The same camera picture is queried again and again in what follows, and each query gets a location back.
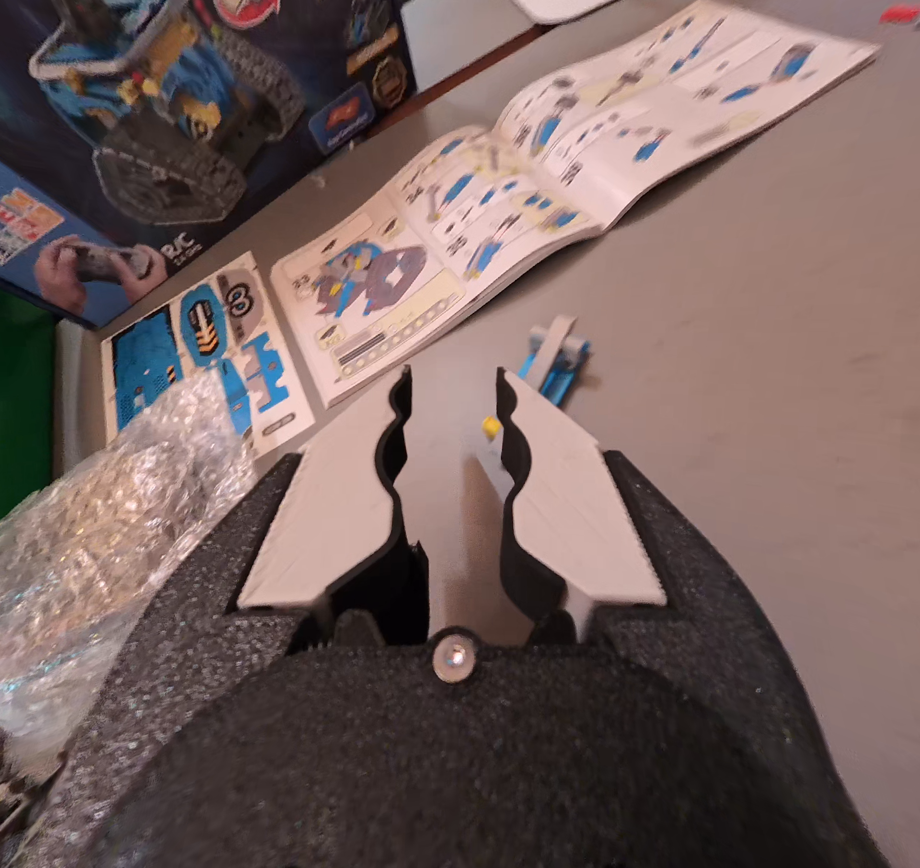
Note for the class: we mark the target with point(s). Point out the red and grey pin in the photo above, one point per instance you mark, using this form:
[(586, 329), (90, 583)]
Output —
[(900, 14)]

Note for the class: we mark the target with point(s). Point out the short grey connector piece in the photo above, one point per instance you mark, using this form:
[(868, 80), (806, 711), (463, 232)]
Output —
[(575, 352)]

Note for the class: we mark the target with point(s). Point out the yellow connector piece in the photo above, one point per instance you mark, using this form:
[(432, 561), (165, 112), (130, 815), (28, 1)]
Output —
[(491, 428)]

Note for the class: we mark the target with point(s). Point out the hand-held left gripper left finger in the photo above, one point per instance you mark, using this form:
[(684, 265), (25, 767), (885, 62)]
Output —
[(323, 523)]

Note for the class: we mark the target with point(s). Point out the robot kit box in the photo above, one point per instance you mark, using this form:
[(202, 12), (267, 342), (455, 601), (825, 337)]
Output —
[(180, 92)]

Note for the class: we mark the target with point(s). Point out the blue sticker sheet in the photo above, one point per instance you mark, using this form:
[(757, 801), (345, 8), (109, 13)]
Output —
[(194, 365)]

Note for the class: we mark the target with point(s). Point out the clear plastic bag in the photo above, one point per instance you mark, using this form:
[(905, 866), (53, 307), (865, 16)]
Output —
[(93, 523)]

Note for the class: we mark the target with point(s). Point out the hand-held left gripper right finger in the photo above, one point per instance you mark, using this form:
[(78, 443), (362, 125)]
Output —
[(582, 523)]

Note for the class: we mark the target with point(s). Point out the blue panel with black pins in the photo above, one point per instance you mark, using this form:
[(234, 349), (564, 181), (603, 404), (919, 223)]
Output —
[(557, 386)]

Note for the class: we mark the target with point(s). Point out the instruction booklet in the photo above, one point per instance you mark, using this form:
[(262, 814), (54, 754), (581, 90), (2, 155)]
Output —
[(575, 149)]

